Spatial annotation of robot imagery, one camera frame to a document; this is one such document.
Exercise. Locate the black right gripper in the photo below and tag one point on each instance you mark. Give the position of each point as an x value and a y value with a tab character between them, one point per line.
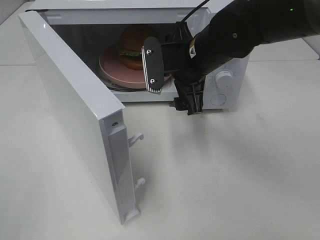
173	57

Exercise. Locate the white timer knob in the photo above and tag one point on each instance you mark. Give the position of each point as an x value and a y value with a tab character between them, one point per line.
224	79

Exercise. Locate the round door release button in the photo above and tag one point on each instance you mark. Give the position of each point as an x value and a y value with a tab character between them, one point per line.
218	100

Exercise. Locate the burger with lettuce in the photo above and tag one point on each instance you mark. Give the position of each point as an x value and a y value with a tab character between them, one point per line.
130	42

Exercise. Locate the pink round plate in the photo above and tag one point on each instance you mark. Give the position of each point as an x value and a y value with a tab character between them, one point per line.
115	71

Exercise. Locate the white microwave door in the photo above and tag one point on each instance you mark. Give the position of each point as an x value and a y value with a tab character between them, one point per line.
89	112

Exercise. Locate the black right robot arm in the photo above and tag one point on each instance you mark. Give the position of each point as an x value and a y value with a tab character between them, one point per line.
232	33

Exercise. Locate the glass microwave turntable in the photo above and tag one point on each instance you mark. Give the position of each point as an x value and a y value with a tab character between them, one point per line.
114	87

